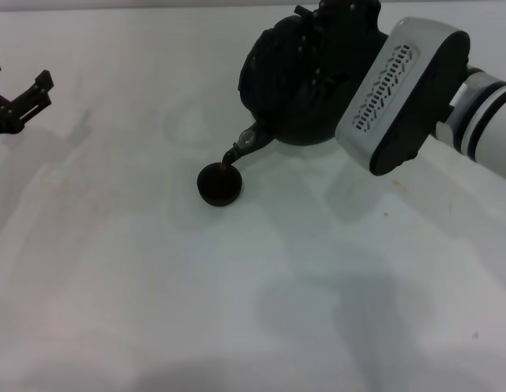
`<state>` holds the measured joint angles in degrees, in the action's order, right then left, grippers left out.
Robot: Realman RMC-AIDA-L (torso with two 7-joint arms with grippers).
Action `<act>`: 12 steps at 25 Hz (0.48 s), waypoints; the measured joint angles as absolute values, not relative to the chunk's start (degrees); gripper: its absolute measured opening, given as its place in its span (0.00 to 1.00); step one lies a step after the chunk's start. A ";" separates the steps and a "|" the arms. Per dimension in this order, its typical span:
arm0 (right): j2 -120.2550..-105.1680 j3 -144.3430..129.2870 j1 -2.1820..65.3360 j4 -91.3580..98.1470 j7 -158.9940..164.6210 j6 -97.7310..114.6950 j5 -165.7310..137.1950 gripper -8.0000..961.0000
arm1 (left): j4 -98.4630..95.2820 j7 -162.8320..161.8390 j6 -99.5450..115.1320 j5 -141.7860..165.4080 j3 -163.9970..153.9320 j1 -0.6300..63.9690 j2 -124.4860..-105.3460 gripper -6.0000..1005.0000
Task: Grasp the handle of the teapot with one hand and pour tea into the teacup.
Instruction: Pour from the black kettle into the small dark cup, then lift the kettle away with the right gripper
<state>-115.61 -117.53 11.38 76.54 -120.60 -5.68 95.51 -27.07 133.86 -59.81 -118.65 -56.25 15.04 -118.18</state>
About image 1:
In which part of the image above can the small dark teacup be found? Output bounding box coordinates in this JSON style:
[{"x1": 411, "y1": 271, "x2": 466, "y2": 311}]
[{"x1": 195, "y1": 161, "x2": 244, "y2": 207}]

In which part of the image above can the black round teapot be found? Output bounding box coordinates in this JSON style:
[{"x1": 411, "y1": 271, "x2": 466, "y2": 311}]
[{"x1": 222, "y1": 11, "x2": 362, "y2": 172}]

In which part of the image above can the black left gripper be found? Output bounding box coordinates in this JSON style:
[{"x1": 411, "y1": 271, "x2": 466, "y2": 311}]
[{"x1": 0, "y1": 55, "x2": 55, "y2": 140}]

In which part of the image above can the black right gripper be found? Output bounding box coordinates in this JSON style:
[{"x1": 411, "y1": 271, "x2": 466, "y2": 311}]
[{"x1": 293, "y1": 0, "x2": 389, "y2": 103}]

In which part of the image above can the right wrist camera housing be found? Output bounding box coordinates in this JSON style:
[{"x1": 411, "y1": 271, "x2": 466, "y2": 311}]
[{"x1": 335, "y1": 16, "x2": 471, "y2": 177}]

